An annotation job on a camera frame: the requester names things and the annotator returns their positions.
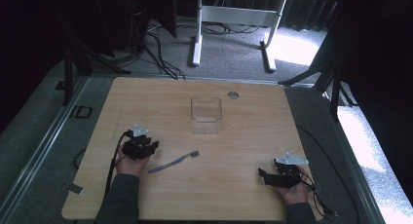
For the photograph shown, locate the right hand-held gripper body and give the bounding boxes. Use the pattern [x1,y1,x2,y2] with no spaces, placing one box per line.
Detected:
[272,152,310,190]

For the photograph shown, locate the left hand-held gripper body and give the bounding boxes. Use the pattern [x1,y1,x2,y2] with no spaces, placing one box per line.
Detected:
[122,124,156,162]

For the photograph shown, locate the clear plastic container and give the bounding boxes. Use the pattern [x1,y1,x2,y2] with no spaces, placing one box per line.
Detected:
[190,96,223,135]

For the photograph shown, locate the person's left hand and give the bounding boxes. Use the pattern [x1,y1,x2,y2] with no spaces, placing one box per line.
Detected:
[115,145,151,179]

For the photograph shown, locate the person's right hand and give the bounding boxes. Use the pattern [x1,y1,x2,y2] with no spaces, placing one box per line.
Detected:
[275,166,310,206]

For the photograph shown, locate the grey tape strip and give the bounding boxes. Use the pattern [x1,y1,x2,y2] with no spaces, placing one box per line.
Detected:
[62,182,85,196]

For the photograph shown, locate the black metal stand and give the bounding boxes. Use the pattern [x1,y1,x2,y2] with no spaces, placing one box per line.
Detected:
[54,0,131,107]
[278,0,358,121]

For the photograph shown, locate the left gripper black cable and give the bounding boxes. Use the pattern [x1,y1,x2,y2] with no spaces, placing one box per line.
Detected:
[102,130,134,204]

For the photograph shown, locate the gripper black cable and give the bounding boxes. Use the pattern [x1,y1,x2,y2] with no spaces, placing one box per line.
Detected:
[102,130,134,204]
[300,170,341,221]

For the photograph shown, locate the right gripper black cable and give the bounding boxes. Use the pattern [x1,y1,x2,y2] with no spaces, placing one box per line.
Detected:
[300,170,341,221]

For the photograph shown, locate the long black floor cable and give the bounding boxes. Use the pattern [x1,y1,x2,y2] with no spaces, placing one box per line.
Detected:
[296,123,361,224]

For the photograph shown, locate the black cable loop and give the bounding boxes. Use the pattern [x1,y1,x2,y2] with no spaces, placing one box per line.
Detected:
[73,148,88,170]

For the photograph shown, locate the black floor cables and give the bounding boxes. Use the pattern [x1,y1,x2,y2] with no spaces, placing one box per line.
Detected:
[142,20,261,81]

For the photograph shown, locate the white desk frame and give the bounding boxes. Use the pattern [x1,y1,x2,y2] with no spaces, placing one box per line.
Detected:
[188,0,288,73]

